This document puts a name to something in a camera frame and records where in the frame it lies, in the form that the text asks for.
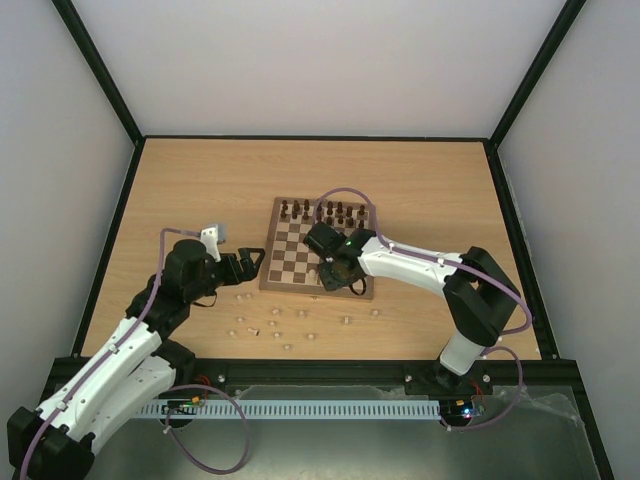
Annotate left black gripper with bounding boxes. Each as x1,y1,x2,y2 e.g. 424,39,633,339
188,248,267,302

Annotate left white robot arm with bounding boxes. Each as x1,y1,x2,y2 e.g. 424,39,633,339
7,236,265,479

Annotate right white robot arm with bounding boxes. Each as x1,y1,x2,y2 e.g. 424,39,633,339
303,222,532,392

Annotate wooden chess board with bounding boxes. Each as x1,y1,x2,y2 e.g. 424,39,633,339
259,197,374,301

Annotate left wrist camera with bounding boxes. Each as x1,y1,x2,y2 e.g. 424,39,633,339
199,223,227,262

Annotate white slotted cable duct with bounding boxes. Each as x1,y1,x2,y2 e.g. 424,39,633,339
133,399,441,421

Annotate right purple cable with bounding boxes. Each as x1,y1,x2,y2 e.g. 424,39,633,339
313,186,533,433

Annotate purple cable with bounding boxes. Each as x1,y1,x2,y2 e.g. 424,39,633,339
313,186,533,433
19,227,251,480

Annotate black enclosure frame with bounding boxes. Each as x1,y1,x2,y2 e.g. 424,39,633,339
9,0,616,480

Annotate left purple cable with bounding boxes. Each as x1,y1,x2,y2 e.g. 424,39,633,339
19,227,251,480

